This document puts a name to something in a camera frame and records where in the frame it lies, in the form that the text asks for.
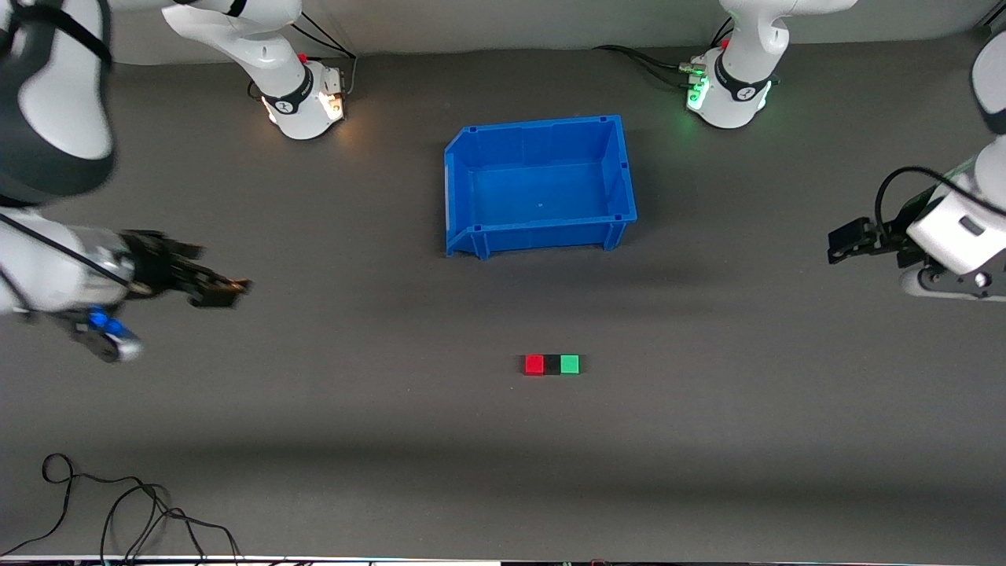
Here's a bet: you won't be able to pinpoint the blue plastic storage bin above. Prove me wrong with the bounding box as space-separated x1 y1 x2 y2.
444 115 638 260

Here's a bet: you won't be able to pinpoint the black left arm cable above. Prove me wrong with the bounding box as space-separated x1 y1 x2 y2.
875 165 1006 230

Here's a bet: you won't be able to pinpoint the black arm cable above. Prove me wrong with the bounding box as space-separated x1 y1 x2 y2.
0 211 133 290
875 165 1006 230

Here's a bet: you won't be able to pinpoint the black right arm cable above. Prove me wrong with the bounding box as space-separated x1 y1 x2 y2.
0 211 133 290

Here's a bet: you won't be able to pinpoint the black tangled cable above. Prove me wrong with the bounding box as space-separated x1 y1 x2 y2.
101 486 243 565

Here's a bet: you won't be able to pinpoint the thin black looped cable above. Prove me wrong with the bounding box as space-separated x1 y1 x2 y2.
0 454 170 556

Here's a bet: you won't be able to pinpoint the black right base cables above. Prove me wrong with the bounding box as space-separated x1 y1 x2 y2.
295 8 359 97

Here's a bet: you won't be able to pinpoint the black base cables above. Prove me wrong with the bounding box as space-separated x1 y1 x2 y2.
593 20 736 89
295 8 359 97

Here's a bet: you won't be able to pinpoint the black left base cables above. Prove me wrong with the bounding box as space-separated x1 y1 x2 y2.
593 20 736 89

